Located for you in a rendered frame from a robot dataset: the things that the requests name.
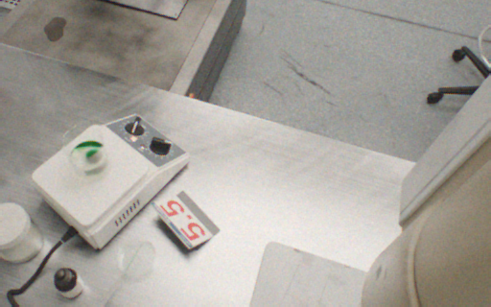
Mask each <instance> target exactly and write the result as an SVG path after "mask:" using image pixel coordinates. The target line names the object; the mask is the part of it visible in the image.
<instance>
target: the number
mask: <svg viewBox="0 0 491 307"><path fill-rule="evenodd" d="M156 204H157V205H158V206H159V207H160V210H162V211H163V212H164V213H165V215H167V216H168V218H169V219H170V221H172V222H173V223H174V224H175V226H176V227H177V228H178V229H179V230H180V231H181V233H182V234H183V235H184V236H185V237H186V238H187V239H188V241H189V242H191V244H192V245H193V244H195V243H196V242H200V241H201V240H203V239H205V238H206V237H208V236H210V235H209V234H208V233H207V232H206V230H204V229H203V228H202V227H201V225H200V224H199V223H198V222H197V220H195V219H194V218H193V217H192V216H191V214H190V213H189V212H188V211H187V210H186V209H185V208H184V207H183V206H182V205H181V204H180V202H179V201H178V200H176V199H175V198H171V199H169V200H164V201H161V202H158V203H156Z"/></svg>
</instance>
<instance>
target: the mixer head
mask: <svg viewBox="0 0 491 307"><path fill-rule="evenodd" d="M398 223H399V226H400V227H402V233H401V234H399V236H398V237H397V238H396V239H395V240H393V242H392V243H391V244H390V245H388V247H387V248H386V249H384V250H383V251H382V253H381V254H380V255H378V256H377V258H376V260H375V261H373V263H372V266H371V267H370V269H369V271H368V272H367V274H366V275H367V277H366V278H365V280H364V283H363V286H362V307H491V74H490V75H489V76H488V78H487V79H485V82H484V83H483V84H481V85H480V87H479V89H478V90H477V91H476V92H475V93H474V94H473V96H472V97H471V98H470V100H469V101H467V103H466V105H465V106H463V107H462V109H461V110H460V111H459V112H458V114H457V115H456V116H455V118H454V119H453V120H452V121H451V122H450V123H449V125H448V127H447V128H445V129H444V130H443V132H442V133H440V135H439V136H438V137H437V138H436V140H435V141H434V142H433V143H432V145H431V146H430V147H429V148H428V149H427V150H426V153H425V154H423V155H422V156H421V158H420V159H419V160H418V162H417V163H416V164H415V165H414V167H413V168H412V169H411V170H410V171H409V173H408V174H407V175H406V176H405V177H404V178H403V182H402V190H401V199H400V207H399V218H398Z"/></svg>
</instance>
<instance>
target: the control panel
mask: <svg viewBox="0 0 491 307"><path fill-rule="evenodd" d="M135 117H140V116H138V115H137V114H136V115H134V116H131V117H128V118H125V119H123V120H120V121H118V122H113V123H111V124H108V125H106V127H107V128H108V129H110V130H111V131H112V132H114V133H115V134H116V135H118V137H119V138H122V139H123V140H124V142H126V143H128V144H129V145H130V146H131V147H132V148H134V149H135V150H136V151H137V152H139V153H140V154H142V155H143V156H144V157H145V158H147V159H148V160H149V161H150V163H153V164H154V165H155V167H157V168H160V167H161V166H163V165H165V164H166V163H169V162H171V161H172V160H174V159H176V158H177V157H181V156H182V155H183V154H186V152H185V151H184V150H183V149H181V148H180V147H179V146H178V145H177V144H176V143H174V142H172V141H171V139H169V138H168V137H166V136H165V135H164V134H163V133H161V132H160V131H158V130H157V129H156V128H154V127H152V126H151V124H149V123H148V122H145V120H144V119H142V118H141V122H140V125H141V126H142V127H143V128H144V129H145V132H144V134H142V135H139V136H135V135H132V134H129V133H128V132H126V131H125V125H126V124H127V123H129V122H134V120H135ZM131 137H136V140H132V139H131ZM153 137H159V138H161V139H165V140H167V141H171V143H173V144H172V147H171V149H170V152H169V153H167V154H166V155H159V154H156V153H153V152H152V151H151V150H150V143H151V142H152V138H153ZM141 144H145V148H142V147H140V145H141Z"/></svg>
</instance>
